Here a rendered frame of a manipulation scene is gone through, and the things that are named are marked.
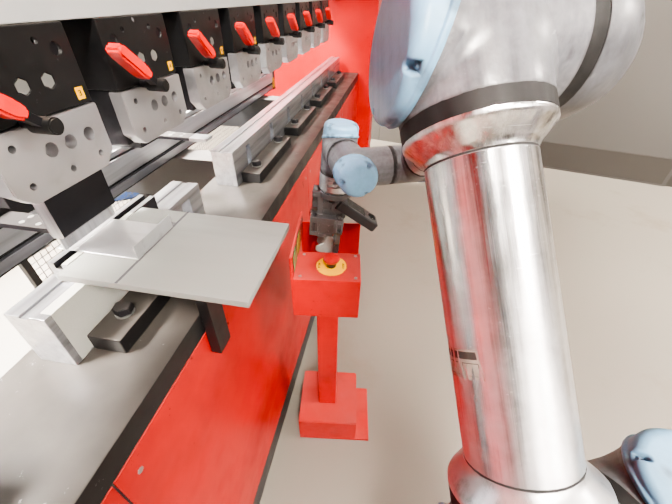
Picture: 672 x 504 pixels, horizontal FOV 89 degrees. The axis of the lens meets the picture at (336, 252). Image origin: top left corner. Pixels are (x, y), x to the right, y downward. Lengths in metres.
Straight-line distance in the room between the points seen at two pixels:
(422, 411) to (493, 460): 1.21
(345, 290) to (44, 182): 0.56
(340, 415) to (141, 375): 0.87
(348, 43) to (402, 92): 2.29
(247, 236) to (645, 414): 1.71
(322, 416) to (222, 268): 0.92
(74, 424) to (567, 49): 0.62
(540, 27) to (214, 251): 0.43
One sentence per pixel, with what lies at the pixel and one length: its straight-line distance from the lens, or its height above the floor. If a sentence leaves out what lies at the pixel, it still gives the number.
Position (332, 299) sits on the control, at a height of 0.72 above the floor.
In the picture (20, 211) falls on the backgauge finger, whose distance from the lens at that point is 0.79.
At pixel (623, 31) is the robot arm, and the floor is 1.28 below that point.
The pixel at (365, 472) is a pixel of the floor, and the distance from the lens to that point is 1.38.
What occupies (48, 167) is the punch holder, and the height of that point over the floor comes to 1.13.
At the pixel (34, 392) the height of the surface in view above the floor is 0.87.
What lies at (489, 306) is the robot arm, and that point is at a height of 1.13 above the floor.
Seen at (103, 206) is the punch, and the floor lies 1.04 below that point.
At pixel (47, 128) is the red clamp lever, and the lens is 0.47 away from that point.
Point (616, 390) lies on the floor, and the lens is 1.92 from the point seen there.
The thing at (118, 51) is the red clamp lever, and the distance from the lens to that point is 0.56.
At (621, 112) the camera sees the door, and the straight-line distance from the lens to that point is 3.83.
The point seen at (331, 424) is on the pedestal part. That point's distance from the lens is 1.32.
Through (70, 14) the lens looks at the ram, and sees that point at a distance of 0.58.
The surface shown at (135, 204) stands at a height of 0.99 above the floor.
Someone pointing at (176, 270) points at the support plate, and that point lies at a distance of 0.50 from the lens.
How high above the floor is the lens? 1.30
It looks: 37 degrees down
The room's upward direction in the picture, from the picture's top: 1 degrees clockwise
